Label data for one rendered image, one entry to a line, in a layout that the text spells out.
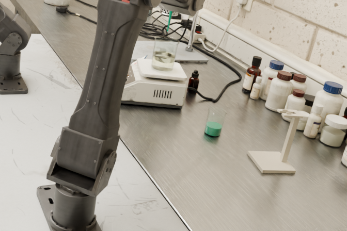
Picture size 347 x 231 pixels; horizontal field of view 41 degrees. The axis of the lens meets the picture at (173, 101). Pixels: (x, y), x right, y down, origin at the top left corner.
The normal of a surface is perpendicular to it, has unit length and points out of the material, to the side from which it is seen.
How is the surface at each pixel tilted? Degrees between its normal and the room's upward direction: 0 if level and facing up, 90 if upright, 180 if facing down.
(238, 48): 90
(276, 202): 0
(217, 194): 0
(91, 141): 75
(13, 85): 0
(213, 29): 90
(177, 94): 90
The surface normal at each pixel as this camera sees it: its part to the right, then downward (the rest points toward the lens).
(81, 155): -0.29, 0.06
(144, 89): 0.18, 0.40
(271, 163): 0.18, -0.91
